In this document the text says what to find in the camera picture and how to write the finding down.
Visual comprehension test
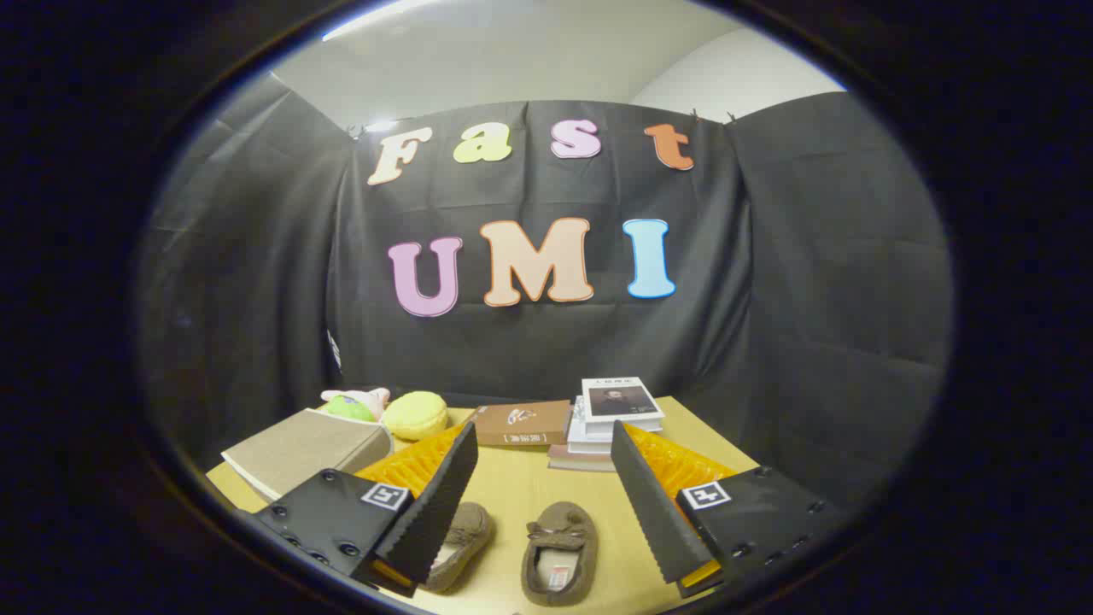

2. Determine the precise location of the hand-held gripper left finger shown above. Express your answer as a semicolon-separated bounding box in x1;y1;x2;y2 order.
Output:
254;420;479;599

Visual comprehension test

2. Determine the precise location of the pale pink book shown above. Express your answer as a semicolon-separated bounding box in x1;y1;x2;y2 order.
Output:
548;444;617;472

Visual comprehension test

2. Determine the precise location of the brown book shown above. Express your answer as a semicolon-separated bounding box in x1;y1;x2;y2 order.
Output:
471;400;573;447

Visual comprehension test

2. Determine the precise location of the beige fabric storage box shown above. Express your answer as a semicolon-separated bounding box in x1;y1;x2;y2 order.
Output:
222;408;394;501

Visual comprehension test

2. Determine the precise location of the black backdrop cloth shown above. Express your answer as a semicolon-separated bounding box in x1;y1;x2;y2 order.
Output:
141;73;953;513

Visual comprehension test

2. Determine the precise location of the pink and green plush toy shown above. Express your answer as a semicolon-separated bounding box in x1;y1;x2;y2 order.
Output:
320;387;391;423

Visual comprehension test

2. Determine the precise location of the brown fuzzy slipper shoe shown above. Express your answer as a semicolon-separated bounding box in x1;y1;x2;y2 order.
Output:
521;501;599;607
423;502;494;595

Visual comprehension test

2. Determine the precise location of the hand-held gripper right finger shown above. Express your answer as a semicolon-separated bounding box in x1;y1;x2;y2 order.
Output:
611;420;842;599

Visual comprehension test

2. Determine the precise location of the yellow macaron plush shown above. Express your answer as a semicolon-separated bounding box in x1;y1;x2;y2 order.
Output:
382;391;449;442

